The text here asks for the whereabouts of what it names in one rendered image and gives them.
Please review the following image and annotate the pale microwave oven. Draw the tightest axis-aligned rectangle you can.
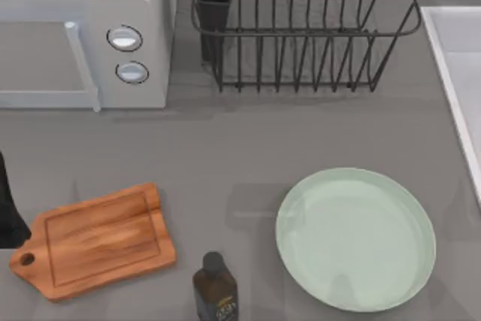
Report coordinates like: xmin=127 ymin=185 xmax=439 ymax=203
xmin=0 ymin=0 xmax=177 ymax=113

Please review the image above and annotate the microwave knob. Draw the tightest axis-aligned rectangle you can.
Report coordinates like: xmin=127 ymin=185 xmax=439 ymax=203
xmin=114 ymin=60 xmax=150 ymax=85
xmin=106 ymin=24 xmax=144 ymax=53

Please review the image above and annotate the pale green plate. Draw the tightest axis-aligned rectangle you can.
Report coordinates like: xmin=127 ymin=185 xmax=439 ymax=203
xmin=275 ymin=167 xmax=437 ymax=313

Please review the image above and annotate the dark brown bottle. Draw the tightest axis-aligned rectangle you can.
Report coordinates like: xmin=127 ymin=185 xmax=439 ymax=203
xmin=192 ymin=251 xmax=238 ymax=321

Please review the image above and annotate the wooden cutting board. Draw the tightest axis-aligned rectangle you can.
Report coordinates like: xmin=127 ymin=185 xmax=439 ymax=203
xmin=8 ymin=182 xmax=177 ymax=292

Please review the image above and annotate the white sink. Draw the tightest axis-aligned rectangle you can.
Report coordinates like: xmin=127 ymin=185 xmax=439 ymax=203
xmin=419 ymin=5 xmax=481 ymax=212

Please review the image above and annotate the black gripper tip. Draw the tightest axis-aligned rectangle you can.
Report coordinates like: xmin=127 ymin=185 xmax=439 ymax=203
xmin=0 ymin=151 xmax=32 ymax=250

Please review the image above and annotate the black wire dish rack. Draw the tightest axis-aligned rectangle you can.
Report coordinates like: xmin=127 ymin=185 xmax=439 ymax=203
xmin=190 ymin=0 xmax=422 ymax=94

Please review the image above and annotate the microwave door handle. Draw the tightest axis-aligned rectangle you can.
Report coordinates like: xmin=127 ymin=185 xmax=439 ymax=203
xmin=63 ymin=21 xmax=102 ymax=114

